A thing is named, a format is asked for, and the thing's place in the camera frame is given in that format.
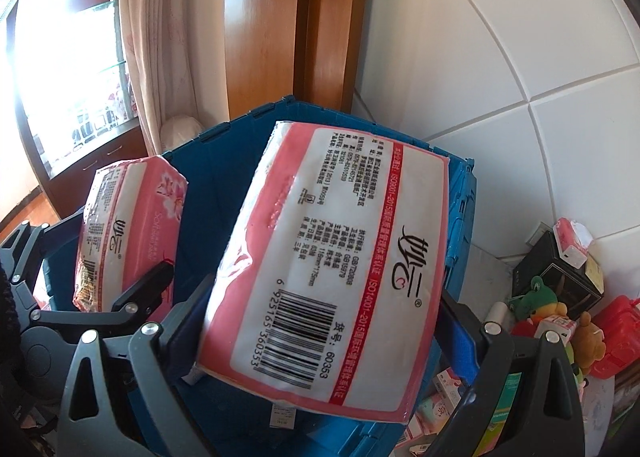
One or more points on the black cardboard box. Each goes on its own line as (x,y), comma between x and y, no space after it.
(550,262)

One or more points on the small pink tissue pack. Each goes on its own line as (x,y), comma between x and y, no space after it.
(572,239)

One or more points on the brown teddy bear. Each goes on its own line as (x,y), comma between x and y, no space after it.
(587,342)

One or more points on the red plastic box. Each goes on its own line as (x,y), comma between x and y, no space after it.
(617,337)

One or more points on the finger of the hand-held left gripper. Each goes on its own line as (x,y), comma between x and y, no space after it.
(22,247)
(145,289)

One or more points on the green pink packet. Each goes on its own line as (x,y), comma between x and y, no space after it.
(432,412)

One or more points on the window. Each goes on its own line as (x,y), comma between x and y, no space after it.
(65,62)

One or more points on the wooden cabinet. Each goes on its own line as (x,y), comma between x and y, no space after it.
(100,162)

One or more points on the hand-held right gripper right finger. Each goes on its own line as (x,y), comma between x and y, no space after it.
(470,352)

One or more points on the pink beige curtain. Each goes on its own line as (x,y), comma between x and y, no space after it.
(145,37)

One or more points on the large pink white tissue pack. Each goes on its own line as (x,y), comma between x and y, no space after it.
(325,262)

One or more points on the pink floral tissue pack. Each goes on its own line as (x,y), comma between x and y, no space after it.
(130,217)

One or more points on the green frog plush toy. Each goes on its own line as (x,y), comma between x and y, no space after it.
(540,294)

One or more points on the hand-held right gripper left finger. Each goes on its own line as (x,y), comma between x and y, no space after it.
(185,332)

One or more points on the blue plastic crate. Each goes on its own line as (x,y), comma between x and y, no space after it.
(210,177)

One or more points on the wooden door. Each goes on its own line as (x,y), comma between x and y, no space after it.
(260,27)

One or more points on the pink white small box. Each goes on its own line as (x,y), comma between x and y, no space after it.
(555,328)
(445,384)

